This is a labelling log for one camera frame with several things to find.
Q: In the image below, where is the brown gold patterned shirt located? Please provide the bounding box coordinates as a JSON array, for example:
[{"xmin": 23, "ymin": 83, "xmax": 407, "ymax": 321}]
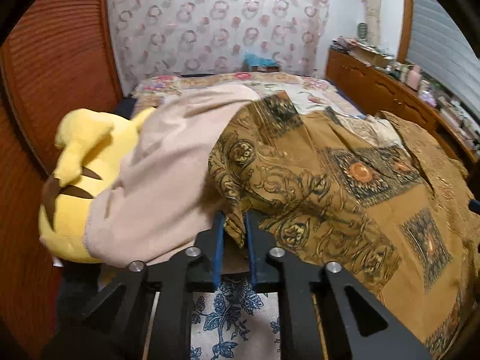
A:
[{"xmin": 208, "ymin": 92, "xmax": 479, "ymax": 359}]

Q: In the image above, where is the beige pink cloth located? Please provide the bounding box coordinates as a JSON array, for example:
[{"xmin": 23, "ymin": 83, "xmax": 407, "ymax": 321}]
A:
[{"xmin": 84, "ymin": 83, "xmax": 260, "ymax": 267}]

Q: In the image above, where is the pink floral bed blanket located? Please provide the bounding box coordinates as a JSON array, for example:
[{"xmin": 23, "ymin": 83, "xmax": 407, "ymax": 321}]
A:
[{"xmin": 131, "ymin": 72, "xmax": 364, "ymax": 119}]

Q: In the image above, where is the yellow plush toy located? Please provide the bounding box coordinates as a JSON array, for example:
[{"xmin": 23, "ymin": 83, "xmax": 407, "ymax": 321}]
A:
[{"xmin": 38, "ymin": 107, "xmax": 155, "ymax": 263}]

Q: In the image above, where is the wooden sideboard cabinet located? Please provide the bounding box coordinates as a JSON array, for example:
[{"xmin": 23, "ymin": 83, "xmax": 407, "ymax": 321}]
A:
[{"xmin": 325, "ymin": 48, "xmax": 479, "ymax": 172}]

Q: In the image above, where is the blue item on box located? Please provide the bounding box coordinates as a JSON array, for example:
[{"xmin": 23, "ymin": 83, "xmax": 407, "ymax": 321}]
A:
[{"xmin": 244, "ymin": 53, "xmax": 280, "ymax": 72}]

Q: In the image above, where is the lavender cloth bundle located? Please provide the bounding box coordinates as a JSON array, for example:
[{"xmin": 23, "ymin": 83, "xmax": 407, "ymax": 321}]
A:
[{"xmin": 418, "ymin": 90, "xmax": 437, "ymax": 108}]

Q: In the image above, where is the cardboard box on sideboard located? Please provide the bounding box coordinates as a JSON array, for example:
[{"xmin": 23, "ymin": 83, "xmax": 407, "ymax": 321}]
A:
[{"xmin": 348, "ymin": 43, "xmax": 394, "ymax": 68}]

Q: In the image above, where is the pink bottle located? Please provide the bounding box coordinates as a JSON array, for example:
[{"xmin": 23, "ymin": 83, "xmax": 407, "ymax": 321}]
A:
[{"xmin": 406, "ymin": 65, "xmax": 422, "ymax": 91}]

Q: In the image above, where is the patterned pink curtain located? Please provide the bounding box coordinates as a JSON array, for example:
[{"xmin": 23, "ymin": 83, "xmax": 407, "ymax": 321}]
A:
[{"xmin": 107, "ymin": 0, "xmax": 329, "ymax": 92}]

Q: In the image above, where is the window blind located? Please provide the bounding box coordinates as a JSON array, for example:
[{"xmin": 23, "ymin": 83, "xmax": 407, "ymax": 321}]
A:
[{"xmin": 407, "ymin": 0, "xmax": 479, "ymax": 116}]

